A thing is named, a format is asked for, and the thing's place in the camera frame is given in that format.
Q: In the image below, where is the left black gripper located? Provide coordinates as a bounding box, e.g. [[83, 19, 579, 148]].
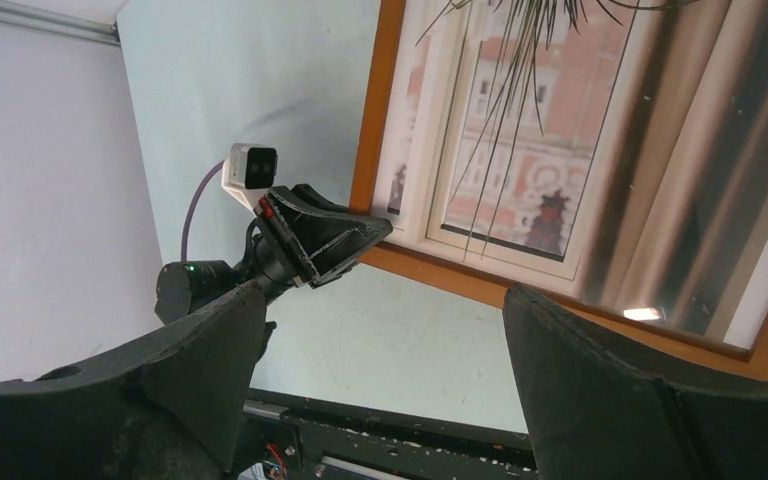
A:
[[251, 183, 393, 292]]

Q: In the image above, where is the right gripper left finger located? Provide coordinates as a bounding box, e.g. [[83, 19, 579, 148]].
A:
[[0, 281, 266, 479]]

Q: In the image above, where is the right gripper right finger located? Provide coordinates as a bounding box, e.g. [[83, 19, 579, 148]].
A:
[[502, 284, 768, 479]]

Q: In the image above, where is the light wooden picture frame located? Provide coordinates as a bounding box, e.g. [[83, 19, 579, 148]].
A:
[[349, 1, 768, 381]]

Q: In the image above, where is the printed plant photo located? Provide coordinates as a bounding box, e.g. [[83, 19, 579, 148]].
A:
[[371, 1, 768, 350]]

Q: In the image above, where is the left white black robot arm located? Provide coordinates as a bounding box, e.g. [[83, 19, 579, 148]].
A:
[[155, 184, 393, 324]]

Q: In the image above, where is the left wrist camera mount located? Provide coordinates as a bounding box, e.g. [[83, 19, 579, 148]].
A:
[[221, 143, 278, 211]]

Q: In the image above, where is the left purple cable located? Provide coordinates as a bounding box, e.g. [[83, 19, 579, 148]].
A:
[[179, 160, 226, 264]]

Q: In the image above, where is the left aluminium corner post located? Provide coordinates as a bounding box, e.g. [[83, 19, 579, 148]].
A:
[[0, 1, 121, 47]]

